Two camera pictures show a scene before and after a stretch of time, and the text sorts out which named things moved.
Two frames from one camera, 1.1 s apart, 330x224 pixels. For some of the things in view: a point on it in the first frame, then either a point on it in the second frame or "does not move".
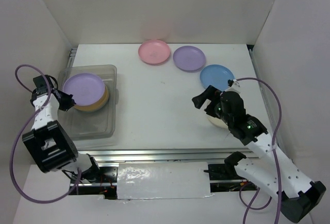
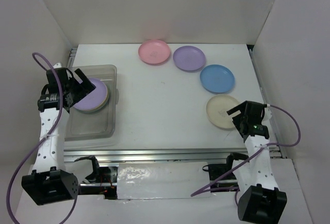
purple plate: [189, 58] does not move
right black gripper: [211, 92] → [242, 107]
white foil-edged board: [163, 180] does not move
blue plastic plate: [217, 75] does not move
